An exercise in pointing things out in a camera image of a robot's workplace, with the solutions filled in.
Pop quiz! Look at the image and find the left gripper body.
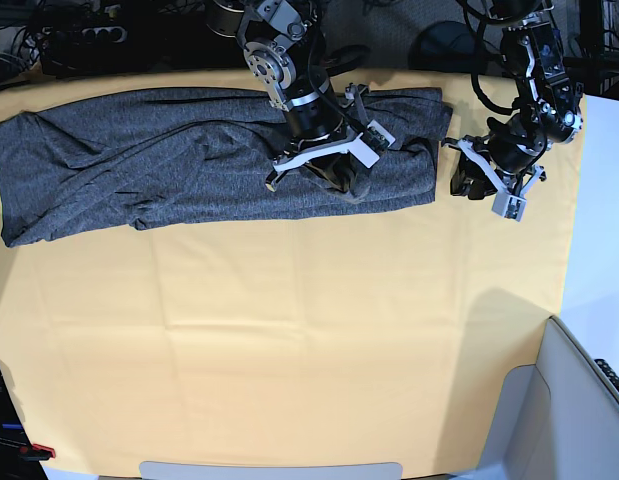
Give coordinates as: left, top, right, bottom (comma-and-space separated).
458, 119, 547, 185

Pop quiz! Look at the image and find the yellow table cloth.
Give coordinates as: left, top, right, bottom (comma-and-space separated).
0, 67, 589, 478

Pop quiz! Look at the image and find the white cardboard box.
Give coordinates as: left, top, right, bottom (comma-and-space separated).
474, 317, 619, 479

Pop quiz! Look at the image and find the black remote on box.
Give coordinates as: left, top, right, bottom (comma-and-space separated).
594, 358, 619, 393

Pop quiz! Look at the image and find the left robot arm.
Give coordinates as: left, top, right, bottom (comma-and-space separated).
447, 1, 583, 200

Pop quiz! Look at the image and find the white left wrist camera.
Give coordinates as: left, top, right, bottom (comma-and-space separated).
492, 191, 527, 222

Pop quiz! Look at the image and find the red black clamp left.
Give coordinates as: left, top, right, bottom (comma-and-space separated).
18, 444, 56, 462

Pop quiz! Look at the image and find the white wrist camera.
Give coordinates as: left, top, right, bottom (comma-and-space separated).
349, 120, 395, 169
492, 191, 527, 222

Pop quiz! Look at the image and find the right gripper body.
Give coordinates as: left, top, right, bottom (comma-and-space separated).
266, 84, 375, 186

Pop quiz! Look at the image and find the grey plate at table edge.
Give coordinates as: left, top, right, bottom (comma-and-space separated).
139, 461, 403, 480

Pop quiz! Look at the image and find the grey long-sleeve shirt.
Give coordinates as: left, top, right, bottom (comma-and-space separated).
0, 88, 452, 247

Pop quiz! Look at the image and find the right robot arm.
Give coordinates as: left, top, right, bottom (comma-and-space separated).
204, 1, 374, 204

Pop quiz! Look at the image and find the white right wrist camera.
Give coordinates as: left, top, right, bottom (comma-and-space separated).
349, 120, 395, 169

